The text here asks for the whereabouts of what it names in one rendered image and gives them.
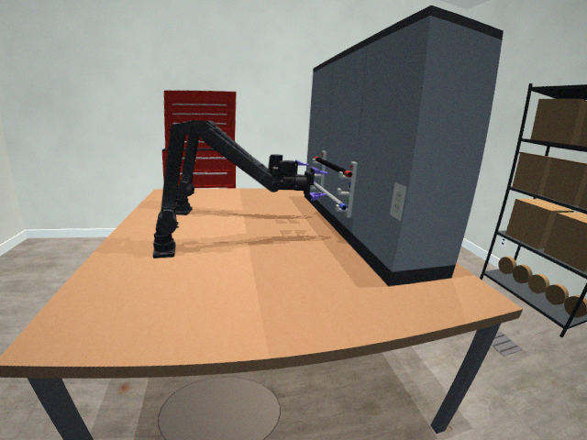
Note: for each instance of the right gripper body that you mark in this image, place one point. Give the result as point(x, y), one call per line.
point(303, 183)

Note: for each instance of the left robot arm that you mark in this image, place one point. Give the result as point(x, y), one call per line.
point(183, 207)

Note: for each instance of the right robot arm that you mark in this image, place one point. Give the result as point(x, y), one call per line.
point(167, 223)

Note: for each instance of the black metal bar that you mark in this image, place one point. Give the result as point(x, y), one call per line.
point(335, 167)

